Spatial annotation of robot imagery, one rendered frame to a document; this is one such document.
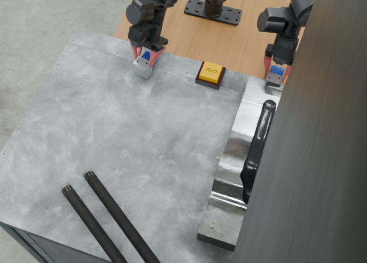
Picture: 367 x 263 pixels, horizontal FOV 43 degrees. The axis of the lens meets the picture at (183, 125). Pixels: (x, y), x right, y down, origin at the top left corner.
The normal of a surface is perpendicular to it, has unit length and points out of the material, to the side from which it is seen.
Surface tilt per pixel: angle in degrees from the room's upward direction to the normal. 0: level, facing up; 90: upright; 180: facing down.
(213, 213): 0
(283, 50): 60
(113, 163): 0
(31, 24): 0
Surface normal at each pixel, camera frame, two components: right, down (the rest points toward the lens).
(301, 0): -0.57, -0.33
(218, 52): 0.01, -0.50
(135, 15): -0.62, 0.29
